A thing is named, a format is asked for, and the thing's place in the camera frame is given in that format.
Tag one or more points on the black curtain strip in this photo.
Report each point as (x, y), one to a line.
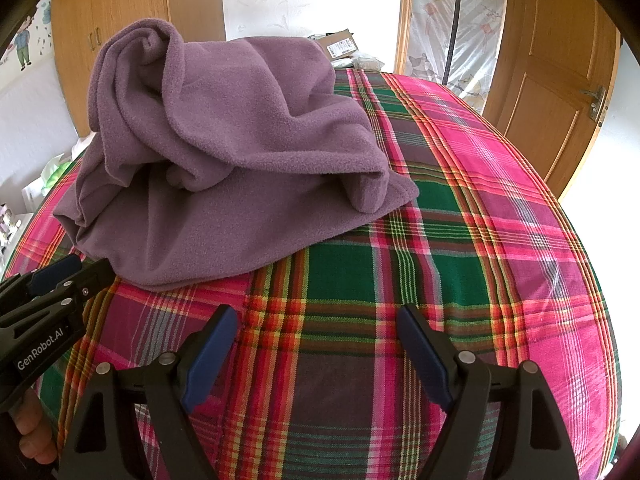
(452, 20)

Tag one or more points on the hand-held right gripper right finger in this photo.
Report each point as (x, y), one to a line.
(425, 360)

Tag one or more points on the plaid bed sheet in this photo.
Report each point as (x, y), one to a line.
(450, 240)

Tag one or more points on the cartoon wall sticker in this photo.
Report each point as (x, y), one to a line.
(22, 35)

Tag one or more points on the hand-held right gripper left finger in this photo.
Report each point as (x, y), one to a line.
(207, 360)

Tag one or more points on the wooden door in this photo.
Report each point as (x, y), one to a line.
(555, 60)

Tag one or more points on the clear plastic door curtain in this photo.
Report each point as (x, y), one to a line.
(430, 20)

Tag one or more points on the purple fleece pants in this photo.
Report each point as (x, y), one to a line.
(240, 160)

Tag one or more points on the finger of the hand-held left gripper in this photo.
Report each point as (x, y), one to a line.
(52, 275)
(90, 280)

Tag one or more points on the green tissue pack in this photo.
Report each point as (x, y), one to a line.
(57, 172)

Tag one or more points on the white plastic bags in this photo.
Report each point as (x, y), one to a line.
(367, 61)

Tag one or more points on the person's left hand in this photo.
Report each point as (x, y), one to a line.
(35, 435)

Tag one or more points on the labelled cardboard box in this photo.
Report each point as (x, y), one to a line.
(337, 42)

